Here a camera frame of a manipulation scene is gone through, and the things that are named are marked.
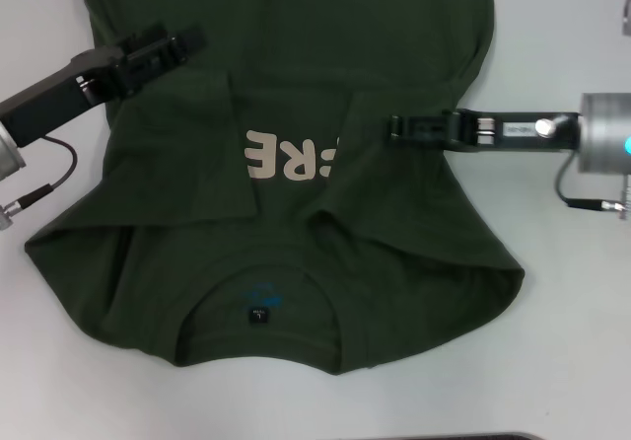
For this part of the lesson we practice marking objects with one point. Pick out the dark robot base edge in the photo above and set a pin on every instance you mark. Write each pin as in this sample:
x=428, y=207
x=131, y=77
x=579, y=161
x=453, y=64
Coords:
x=404, y=436

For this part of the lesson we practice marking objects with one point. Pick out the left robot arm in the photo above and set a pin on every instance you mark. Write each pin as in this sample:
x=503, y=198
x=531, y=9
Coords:
x=9, y=154

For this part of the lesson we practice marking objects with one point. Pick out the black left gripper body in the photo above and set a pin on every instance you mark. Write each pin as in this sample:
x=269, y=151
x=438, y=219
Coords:
x=54, y=95

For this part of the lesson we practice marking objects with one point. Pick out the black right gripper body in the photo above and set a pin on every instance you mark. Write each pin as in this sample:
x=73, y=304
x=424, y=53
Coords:
x=517, y=131

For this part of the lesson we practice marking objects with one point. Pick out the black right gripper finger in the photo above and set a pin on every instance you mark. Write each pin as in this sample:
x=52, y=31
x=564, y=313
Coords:
x=419, y=129

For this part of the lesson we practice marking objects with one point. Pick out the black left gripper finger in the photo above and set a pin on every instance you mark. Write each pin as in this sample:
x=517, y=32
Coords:
x=192, y=39
x=150, y=70

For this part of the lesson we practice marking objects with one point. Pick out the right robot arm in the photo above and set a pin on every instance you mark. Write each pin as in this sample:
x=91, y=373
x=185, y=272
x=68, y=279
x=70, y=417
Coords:
x=604, y=134

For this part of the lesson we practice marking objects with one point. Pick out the dark green FREE t-shirt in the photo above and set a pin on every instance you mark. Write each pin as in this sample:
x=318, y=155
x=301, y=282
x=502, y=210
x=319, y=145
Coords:
x=305, y=40

